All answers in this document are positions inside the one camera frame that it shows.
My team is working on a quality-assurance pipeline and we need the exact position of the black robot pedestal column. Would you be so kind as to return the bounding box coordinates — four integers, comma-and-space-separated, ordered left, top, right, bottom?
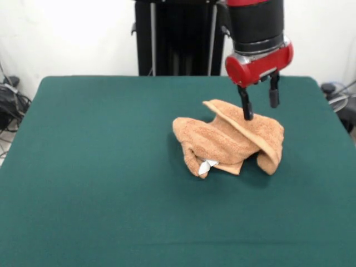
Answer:
130, 0, 231, 76

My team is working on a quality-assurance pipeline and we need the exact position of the black equipment stand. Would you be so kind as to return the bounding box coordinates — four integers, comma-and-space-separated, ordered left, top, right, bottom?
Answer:
338, 97, 356, 134

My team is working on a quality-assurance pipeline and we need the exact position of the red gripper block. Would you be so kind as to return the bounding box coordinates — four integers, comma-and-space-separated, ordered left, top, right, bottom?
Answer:
224, 41, 294, 121

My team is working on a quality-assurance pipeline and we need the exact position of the dark green table cloth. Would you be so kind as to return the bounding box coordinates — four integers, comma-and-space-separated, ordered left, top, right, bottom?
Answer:
0, 75, 356, 267

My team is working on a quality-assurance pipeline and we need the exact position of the black cable tangle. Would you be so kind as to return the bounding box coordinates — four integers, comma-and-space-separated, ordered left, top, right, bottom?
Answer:
0, 83, 32, 134

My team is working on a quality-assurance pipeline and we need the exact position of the tan terry towel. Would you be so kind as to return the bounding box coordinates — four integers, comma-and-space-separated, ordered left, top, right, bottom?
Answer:
172, 99, 285, 179

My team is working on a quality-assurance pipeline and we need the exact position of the grey pedestal leg foot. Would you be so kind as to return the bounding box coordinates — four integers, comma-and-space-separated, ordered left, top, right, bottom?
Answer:
321, 82, 338, 95
2, 76, 21, 87

